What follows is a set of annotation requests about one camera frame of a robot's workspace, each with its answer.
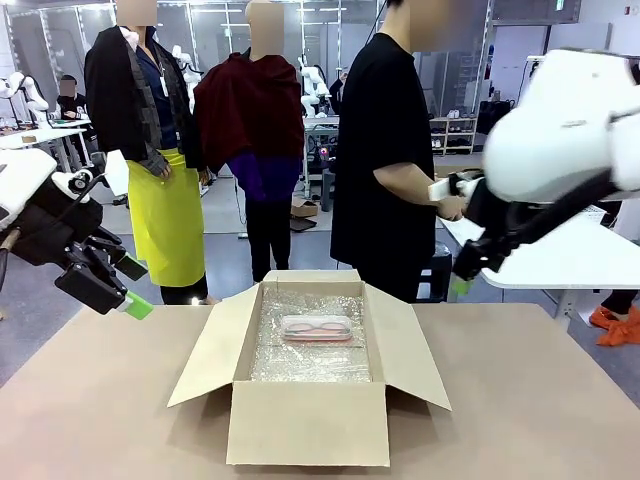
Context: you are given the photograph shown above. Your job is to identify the person's right hand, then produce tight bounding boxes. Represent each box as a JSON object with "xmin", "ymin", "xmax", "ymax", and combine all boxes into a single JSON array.
[{"xmin": 435, "ymin": 194, "xmax": 468, "ymax": 223}]

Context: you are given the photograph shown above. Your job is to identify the person's right forearm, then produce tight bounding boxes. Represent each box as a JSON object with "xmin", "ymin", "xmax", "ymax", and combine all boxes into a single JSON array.
[{"xmin": 373, "ymin": 159, "xmax": 442, "ymax": 207}]

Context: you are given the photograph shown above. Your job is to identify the seated person in black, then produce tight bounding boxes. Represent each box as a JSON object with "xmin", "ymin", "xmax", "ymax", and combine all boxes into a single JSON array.
[{"xmin": 53, "ymin": 74, "xmax": 96, "ymax": 124}]

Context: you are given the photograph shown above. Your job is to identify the clear bubble wrap sheet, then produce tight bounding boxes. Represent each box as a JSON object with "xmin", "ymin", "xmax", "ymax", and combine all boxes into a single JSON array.
[{"xmin": 248, "ymin": 287, "xmax": 374, "ymax": 384}]

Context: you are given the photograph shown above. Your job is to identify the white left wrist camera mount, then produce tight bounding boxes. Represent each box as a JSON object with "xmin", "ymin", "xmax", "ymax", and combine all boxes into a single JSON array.
[{"xmin": 52, "ymin": 149, "xmax": 133, "ymax": 204}]

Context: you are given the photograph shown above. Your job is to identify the wooden shoe rack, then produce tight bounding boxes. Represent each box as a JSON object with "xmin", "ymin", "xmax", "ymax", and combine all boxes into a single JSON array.
[{"xmin": 429, "ymin": 114, "xmax": 479, "ymax": 157}]

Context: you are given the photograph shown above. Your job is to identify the black jacket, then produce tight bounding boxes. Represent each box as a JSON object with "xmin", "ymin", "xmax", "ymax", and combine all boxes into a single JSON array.
[{"xmin": 83, "ymin": 24, "xmax": 209, "ymax": 177}]

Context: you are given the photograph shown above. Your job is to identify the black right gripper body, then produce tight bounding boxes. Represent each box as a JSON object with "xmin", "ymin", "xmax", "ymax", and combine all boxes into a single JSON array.
[{"xmin": 462, "ymin": 175, "xmax": 532, "ymax": 275}]

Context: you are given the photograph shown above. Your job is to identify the open brown cardboard box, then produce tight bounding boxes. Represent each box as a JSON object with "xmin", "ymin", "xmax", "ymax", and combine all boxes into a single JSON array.
[{"xmin": 167, "ymin": 269, "xmax": 453, "ymax": 469}]

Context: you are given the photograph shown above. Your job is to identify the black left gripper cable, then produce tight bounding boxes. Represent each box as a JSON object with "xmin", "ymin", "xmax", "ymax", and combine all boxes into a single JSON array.
[{"xmin": 53, "ymin": 167, "xmax": 110, "ymax": 224}]

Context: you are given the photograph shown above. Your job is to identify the mannequin with maroon shawl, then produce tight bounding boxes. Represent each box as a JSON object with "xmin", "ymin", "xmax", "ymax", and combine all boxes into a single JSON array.
[{"xmin": 192, "ymin": 0, "xmax": 307, "ymax": 284}]

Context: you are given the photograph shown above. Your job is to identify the purple sweater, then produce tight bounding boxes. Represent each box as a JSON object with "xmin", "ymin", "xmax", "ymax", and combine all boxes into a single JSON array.
[{"xmin": 227, "ymin": 152, "xmax": 304, "ymax": 204}]

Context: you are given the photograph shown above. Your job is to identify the pink-framed glasses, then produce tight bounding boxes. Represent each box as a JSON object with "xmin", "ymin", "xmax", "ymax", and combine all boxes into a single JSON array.
[{"xmin": 285, "ymin": 321, "xmax": 347, "ymax": 337}]

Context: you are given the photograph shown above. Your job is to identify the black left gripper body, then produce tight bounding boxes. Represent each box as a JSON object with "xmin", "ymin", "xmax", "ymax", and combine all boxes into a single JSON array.
[{"xmin": 9, "ymin": 173, "xmax": 126, "ymax": 267}]

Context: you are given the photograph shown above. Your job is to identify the orange cloth on floor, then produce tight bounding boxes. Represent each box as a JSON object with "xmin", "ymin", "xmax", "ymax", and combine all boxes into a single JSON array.
[{"xmin": 589, "ymin": 305, "xmax": 640, "ymax": 348}]

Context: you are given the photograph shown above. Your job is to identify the small cardboard box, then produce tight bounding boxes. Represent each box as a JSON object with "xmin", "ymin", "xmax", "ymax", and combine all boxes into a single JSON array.
[{"xmin": 290, "ymin": 196, "xmax": 320, "ymax": 219}]

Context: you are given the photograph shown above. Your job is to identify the clear pink glasses case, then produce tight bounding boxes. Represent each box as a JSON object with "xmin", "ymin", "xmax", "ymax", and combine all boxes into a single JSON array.
[{"xmin": 279, "ymin": 313, "xmax": 353, "ymax": 344}]

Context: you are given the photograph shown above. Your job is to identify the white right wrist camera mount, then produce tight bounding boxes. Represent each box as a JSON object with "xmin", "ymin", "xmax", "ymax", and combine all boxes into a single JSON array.
[{"xmin": 427, "ymin": 170, "xmax": 487, "ymax": 202}]

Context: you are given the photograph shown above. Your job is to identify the maroon shawl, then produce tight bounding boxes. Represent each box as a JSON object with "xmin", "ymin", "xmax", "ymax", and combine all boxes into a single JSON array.
[{"xmin": 192, "ymin": 51, "xmax": 307, "ymax": 175}]

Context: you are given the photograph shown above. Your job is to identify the person in black t-shirt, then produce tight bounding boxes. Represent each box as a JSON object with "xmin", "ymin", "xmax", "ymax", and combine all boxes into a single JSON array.
[{"xmin": 329, "ymin": 0, "xmax": 441, "ymax": 304}]

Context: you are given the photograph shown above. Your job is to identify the white background desk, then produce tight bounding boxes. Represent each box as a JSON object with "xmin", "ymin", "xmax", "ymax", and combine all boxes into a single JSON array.
[{"xmin": 0, "ymin": 118, "xmax": 93, "ymax": 169}]

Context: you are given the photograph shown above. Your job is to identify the white side table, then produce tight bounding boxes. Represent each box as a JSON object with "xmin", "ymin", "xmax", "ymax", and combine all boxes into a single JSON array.
[{"xmin": 437, "ymin": 202, "xmax": 640, "ymax": 332}]

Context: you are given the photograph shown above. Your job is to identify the black trousers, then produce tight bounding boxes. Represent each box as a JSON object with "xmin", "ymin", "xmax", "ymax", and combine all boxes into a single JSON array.
[{"xmin": 244, "ymin": 195, "xmax": 294, "ymax": 284}]

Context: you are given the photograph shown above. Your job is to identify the black plastic stool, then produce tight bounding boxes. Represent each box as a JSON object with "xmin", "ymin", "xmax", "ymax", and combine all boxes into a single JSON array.
[{"xmin": 417, "ymin": 251, "xmax": 454, "ymax": 304}]

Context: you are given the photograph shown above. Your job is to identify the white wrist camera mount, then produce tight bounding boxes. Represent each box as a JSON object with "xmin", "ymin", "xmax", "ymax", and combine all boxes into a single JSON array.
[
  {"xmin": 52, "ymin": 149, "xmax": 133, "ymax": 204},
  {"xmin": 427, "ymin": 170, "xmax": 487, "ymax": 202}
]

